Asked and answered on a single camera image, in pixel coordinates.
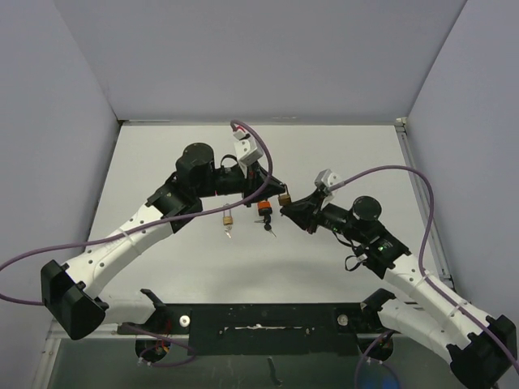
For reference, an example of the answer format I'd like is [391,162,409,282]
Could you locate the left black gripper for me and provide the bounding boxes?
[195,160,285,208]

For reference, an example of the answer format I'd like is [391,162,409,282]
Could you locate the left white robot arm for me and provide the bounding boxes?
[41,141,285,340]

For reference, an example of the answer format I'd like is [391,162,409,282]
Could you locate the brass padlock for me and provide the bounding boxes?
[222,208,234,229]
[277,185,292,207]

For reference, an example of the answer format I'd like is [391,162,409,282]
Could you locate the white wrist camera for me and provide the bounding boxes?
[314,169,342,202]
[233,128,264,167]

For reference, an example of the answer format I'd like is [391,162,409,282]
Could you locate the aluminium frame rail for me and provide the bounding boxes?
[395,117,457,292]

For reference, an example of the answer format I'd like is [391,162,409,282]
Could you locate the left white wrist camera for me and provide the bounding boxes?
[233,128,264,167]

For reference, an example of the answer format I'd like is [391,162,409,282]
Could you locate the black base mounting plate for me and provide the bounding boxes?
[117,290,386,364]

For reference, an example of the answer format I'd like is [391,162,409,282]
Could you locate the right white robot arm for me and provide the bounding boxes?
[281,190,517,388]

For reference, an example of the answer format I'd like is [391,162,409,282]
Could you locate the black headed keys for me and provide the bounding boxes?
[255,216,277,237]

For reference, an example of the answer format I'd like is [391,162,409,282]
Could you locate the orange black padlock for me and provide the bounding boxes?
[257,200,272,217]

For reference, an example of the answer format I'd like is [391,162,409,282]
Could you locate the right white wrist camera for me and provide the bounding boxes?
[314,169,342,202]

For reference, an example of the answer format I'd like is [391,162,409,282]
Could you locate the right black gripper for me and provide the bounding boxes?
[281,187,367,243]

